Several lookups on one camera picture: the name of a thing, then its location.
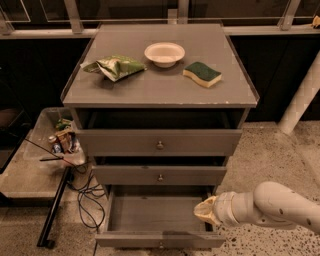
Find grey bottom drawer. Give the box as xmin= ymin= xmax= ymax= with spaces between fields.
xmin=96 ymin=186 xmax=225 ymax=249

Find grey drawer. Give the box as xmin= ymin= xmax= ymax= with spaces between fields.
xmin=96 ymin=186 xmax=225 ymax=249
xmin=92 ymin=165 xmax=226 ymax=185
xmin=76 ymin=129 xmax=242 ymax=156

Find grey middle drawer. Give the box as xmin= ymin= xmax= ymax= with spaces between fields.
xmin=92 ymin=165 xmax=226 ymax=185

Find grey wooden drawer cabinet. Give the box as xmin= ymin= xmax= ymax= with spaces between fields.
xmin=60 ymin=22 xmax=260 ymax=198

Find grey top drawer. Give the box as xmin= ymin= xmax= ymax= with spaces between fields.
xmin=76 ymin=129 xmax=242 ymax=156

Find green yellow sponge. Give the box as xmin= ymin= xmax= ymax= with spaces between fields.
xmin=183 ymin=62 xmax=222 ymax=88

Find snack packages in bin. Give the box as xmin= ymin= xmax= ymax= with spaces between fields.
xmin=48 ymin=118 xmax=80 ymax=154

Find white bowl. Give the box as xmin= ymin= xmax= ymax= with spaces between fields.
xmin=144 ymin=42 xmax=185 ymax=68

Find black metal bar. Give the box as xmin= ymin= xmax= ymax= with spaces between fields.
xmin=37 ymin=167 xmax=71 ymax=248

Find clear plastic bin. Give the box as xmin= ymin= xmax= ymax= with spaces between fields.
xmin=24 ymin=107 xmax=86 ymax=169

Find green chip bag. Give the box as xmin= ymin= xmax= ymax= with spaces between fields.
xmin=80 ymin=55 xmax=147 ymax=82

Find metal railing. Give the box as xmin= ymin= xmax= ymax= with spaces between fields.
xmin=0 ymin=0 xmax=320 ymax=39

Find black cable on floor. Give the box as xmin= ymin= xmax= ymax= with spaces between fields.
xmin=66 ymin=161 xmax=107 ymax=256

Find white diagonal post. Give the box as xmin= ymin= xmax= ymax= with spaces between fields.
xmin=278 ymin=52 xmax=320 ymax=134

